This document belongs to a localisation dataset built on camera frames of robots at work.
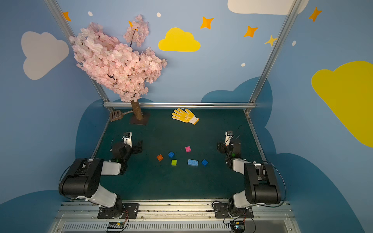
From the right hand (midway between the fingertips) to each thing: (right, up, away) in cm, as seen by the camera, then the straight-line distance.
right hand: (227, 139), depth 95 cm
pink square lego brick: (-27, -7, +2) cm, 27 cm away
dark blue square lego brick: (-38, -10, 0) cm, 39 cm away
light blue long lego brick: (-23, -14, -5) cm, 28 cm away
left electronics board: (-64, -42, -22) cm, 79 cm away
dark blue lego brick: (-16, -14, -5) cm, 22 cm away
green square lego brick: (-36, -14, -4) cm, 38 cm away
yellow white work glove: (-28, +17, +23) cm, 40 cm away
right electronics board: (-1, -42, -22) cm, 48 cm away
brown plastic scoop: (-84, +18, +20) cm, 88 cm away
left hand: (-62, +1, -1) cm, 62 cm away
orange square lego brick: (-45, -11, -2) cm, 46 cm away
